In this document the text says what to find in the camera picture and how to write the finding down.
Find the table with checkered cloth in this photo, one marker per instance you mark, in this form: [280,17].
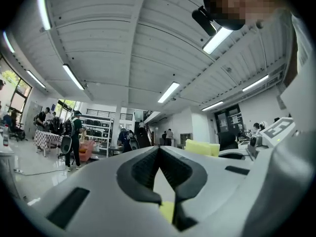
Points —
[47,138]

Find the black double door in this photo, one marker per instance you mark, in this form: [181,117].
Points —
[228,121]

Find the grey office chair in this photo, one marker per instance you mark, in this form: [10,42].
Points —
[65,144]

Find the orange chair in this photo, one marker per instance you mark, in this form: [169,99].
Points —
[86,150]

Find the large window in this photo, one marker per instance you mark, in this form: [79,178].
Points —
[16,92]
[64,108]

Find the plastic bottle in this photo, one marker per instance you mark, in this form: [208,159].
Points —
[5,138]

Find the white metal shelf rack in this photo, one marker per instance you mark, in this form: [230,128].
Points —
[98,130]

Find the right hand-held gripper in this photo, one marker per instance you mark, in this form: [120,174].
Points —
[284,176]

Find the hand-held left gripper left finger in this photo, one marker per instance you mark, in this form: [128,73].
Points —
[98,181]

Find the person's head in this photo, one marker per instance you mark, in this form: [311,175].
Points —
[237,1]

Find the black staircase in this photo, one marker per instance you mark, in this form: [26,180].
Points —
[146,134]

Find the person's white shirt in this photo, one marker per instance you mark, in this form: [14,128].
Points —
[303,95]

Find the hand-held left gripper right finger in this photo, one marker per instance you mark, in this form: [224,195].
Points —
[217,179]

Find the long ceiling light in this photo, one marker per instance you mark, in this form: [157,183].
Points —
[73,76]
[168,92]
[8,42]
[255,83]
[44,7]
[217,40]
[212,106]
[35,79]

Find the white square column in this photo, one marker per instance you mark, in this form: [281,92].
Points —
[116,126]

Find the black head-mounted camera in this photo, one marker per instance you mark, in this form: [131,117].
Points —
[205,21]

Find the yellow cloth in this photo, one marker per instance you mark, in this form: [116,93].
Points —
[197,147]

